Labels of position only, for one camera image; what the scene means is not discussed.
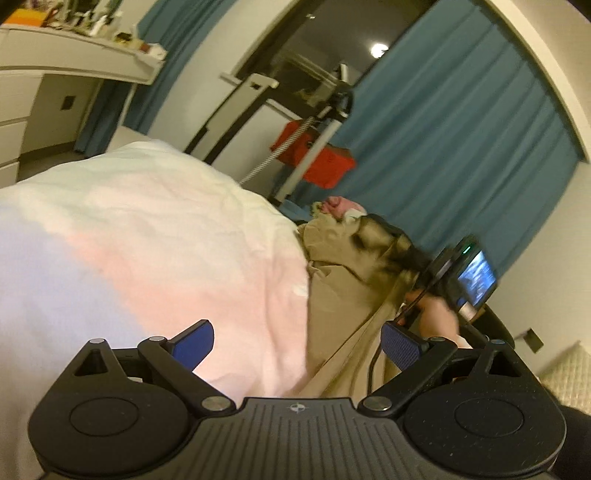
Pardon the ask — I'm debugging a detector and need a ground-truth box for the white ribbed steamer hose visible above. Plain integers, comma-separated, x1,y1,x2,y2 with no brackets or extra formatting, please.
239,117,320,186

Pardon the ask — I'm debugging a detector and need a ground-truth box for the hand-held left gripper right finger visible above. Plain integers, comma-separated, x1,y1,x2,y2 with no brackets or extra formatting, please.
358,322,518,414

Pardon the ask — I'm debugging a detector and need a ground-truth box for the pink cloth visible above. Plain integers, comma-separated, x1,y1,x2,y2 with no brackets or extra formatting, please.
314,196,369,221

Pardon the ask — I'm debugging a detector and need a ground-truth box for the cream quilted pillow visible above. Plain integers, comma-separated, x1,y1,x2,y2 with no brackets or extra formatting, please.
539,340,591,409

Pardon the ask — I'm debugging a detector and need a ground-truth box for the clutter on desk top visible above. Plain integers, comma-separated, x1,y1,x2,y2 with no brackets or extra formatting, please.
0,0,168,62

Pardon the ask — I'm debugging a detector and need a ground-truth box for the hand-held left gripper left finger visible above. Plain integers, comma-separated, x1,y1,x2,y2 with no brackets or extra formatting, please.
69,319,236,414

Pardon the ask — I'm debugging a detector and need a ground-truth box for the dark window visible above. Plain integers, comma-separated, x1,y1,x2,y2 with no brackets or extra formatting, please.
235,0,438,95

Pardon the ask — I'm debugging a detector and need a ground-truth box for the white folding frame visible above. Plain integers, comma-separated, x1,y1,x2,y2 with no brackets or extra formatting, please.
184,71,281,167

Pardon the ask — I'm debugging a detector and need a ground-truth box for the garment steamer stand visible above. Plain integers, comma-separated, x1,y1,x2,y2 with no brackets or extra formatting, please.
272,64,356,206

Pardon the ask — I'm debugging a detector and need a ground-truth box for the wide blue curtain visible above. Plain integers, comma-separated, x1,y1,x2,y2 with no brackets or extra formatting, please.
277,14,583,319

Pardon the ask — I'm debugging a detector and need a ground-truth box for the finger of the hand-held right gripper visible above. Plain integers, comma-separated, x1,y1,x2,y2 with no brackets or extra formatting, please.
353,216,432,283

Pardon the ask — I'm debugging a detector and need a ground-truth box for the red bag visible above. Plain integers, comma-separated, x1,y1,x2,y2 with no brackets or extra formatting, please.
270,121,357,190

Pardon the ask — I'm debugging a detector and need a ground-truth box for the white bed sheet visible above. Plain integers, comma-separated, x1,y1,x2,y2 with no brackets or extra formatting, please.
0,141,312,480

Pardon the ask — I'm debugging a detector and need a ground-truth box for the khaki garment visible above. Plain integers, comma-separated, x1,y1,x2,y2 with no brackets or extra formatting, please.
295,210,455,400

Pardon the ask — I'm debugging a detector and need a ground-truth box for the dark wall outlet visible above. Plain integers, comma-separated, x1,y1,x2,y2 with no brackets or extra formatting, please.
517,327,546,354

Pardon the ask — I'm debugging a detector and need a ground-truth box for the person's right hand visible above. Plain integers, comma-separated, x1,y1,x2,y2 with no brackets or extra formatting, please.
416,294,462,344

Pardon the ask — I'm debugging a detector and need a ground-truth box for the narrow blue curtain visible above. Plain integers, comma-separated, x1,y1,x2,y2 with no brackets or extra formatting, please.
75,0,188,155

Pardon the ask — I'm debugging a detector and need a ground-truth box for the white desk with drawers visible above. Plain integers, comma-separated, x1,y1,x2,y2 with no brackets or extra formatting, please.
0,23,168,185

